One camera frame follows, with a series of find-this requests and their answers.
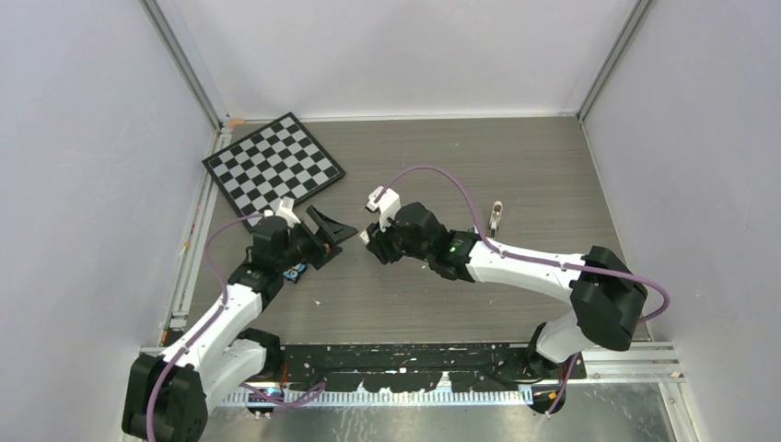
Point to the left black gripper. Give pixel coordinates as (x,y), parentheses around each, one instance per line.
(334,232)

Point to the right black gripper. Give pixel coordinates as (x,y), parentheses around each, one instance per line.
(379,243)

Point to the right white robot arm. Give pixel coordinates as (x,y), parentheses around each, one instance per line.
(605,305)

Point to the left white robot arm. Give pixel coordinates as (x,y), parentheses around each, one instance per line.
(170,395)

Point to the blue owl eraser toy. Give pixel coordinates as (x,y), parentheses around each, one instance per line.
(294,273)

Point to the black white chessboard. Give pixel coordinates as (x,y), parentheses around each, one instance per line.
(281,159)

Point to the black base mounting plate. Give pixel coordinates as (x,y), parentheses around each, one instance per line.
(408,367)

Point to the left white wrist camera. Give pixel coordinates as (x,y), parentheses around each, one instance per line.
(284,208)

